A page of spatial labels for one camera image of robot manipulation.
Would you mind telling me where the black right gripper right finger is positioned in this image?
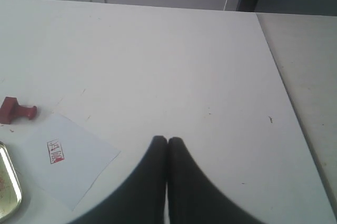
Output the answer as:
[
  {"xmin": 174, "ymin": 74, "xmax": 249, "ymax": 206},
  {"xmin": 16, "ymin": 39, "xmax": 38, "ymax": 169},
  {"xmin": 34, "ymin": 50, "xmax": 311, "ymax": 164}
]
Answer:
[{"xmin": 167, "ymin": 137, "xmax": 261, "ymax": 223}]

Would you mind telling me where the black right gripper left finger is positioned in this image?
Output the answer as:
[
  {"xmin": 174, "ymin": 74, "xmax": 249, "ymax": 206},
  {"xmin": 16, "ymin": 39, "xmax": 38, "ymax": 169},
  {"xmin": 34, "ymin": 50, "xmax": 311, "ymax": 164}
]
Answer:
[{"xmin": 72, "ymin": 136, "xmax": 167, "ymax": 223}]

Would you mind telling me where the white paper sheet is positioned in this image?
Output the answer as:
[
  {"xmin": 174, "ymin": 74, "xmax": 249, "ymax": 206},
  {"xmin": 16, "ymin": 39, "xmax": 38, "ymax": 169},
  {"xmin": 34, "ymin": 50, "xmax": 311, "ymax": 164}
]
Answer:
[{"xmin": 16, "ymin": 114, "xmax": 119, "ymax": 210}]

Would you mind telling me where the gold tin lid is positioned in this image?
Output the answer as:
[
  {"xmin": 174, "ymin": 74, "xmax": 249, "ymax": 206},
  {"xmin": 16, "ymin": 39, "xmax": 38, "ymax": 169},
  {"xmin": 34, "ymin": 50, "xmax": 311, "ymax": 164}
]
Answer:
[{"xmin": 1, "ymin": 142, "xmax": 23, "ymax": 223}]

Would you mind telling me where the red stamp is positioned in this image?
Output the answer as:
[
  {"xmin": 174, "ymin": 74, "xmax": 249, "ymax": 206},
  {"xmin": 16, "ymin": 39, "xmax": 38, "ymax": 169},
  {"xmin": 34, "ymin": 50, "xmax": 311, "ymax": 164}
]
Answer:
[{"xmin": 1, "ymin": 96, "xmax": 37, "ymax": 124}]

